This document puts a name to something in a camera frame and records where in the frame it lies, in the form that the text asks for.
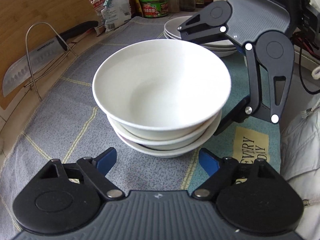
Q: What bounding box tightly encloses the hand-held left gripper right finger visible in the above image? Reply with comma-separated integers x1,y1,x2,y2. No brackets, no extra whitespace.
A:
191,148,282,200

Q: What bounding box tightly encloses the green round tin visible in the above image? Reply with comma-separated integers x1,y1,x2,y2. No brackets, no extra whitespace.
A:
139,0,169,19

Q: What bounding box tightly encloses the black-handled kitchen knife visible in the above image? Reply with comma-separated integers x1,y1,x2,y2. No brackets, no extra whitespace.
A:
2,21,99,97

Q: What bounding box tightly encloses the bamboo cutting board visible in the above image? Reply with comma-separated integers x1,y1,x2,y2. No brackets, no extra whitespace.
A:
0,0,99,110

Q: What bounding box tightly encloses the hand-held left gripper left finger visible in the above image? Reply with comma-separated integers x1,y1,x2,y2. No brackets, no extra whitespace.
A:
37,147,125,200

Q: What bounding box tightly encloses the white plastic bag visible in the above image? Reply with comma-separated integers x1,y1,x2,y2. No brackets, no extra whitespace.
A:
91,0,133,33

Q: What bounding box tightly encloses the dark sauce bottle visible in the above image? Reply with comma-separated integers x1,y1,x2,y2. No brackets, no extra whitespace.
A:
127,0,141,18

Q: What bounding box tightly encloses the white floral bowl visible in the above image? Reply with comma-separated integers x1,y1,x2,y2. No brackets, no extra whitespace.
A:
106,110,223,147
92,39,232,142
114,125,220,158

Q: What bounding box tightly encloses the grey checked cloth mat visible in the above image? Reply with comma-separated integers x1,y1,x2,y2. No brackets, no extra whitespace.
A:
0,15,283,230

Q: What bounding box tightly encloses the black cable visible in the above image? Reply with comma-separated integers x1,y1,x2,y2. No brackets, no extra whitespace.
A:
299,46,320,95

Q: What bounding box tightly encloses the yellow-capped spice jar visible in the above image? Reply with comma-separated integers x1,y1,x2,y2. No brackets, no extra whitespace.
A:
165,0,180,13

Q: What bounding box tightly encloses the person's light jacket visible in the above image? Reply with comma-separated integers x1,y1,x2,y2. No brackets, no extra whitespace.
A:
279,96,320,205

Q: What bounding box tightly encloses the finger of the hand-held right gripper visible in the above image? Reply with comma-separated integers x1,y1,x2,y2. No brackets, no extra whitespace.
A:
212,44,294,137
177,9,234,47

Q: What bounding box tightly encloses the metal wire rack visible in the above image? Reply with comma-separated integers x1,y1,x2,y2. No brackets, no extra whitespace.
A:
24,22,78,102

